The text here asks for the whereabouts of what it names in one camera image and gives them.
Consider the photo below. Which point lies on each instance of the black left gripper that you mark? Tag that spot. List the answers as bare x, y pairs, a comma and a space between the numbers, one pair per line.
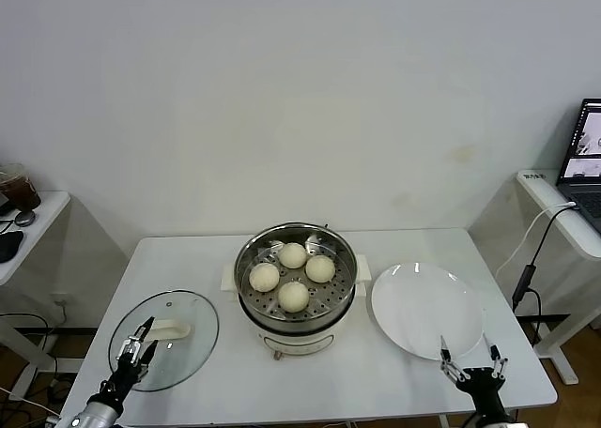
127, 374

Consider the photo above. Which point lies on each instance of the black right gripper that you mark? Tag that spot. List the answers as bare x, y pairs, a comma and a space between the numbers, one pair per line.
481, 381

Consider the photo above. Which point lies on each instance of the white steamed baozi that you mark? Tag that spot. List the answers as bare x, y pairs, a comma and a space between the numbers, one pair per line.
320, 268
264, 277
293, 296
293, 255

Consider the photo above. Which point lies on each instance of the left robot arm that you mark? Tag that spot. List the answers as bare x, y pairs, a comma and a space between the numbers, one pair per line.
94, 414

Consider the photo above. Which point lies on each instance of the perforated steel steamer basket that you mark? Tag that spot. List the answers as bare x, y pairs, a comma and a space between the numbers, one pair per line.
338, 287

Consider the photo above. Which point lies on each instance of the white round plate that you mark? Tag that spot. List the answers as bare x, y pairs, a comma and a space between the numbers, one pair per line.
422, 310

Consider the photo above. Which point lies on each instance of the white side table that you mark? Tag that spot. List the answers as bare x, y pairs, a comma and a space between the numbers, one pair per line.
47, 212

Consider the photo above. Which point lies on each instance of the black computer mouse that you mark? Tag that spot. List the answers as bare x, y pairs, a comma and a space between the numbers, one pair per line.
9, 246

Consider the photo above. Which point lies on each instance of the white laptop desk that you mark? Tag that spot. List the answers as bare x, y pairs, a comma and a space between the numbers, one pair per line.
540, 188

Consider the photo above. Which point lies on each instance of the small printed desk label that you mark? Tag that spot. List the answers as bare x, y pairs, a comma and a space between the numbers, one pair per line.
536, 175

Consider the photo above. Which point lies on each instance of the dark open laptop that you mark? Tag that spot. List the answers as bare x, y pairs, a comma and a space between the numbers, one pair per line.
582, 198

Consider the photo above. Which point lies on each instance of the iced coffee plastic cup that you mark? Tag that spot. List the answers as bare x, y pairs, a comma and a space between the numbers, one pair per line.
26, 193

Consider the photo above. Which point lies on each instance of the white wall outlet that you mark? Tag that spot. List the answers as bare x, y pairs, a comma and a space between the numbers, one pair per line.
63, 300

